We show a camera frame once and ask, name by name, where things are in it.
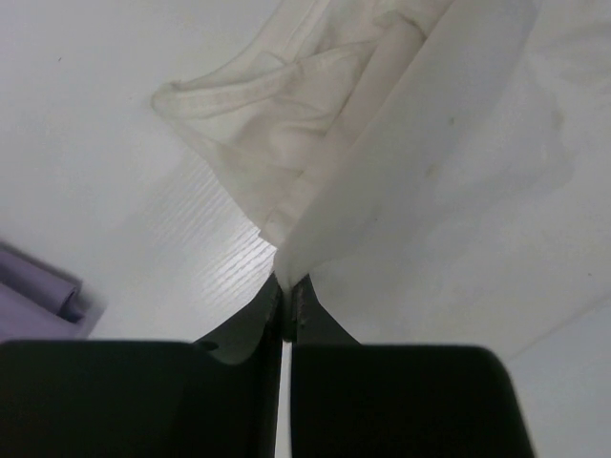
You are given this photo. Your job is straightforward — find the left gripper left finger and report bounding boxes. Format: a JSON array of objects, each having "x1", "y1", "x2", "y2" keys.
[{"x1": 1, "y1": 278, "x2": 282, "y2": 457}]

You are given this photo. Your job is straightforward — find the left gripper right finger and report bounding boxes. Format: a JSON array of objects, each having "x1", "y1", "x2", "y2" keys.
[{"x1": 290, "y1": 278, "x2": 533, "y2": 457}]

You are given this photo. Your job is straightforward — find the lavender t shirt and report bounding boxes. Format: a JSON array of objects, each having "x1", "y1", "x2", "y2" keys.
[{"x1": 1, "y1": 245, "x2": 87, "y2": 343}]

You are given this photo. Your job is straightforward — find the white t shirt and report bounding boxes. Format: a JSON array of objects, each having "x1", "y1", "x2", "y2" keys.
[{"x1": 152, "y1": 1, "x2": 610, "y2": 357}]

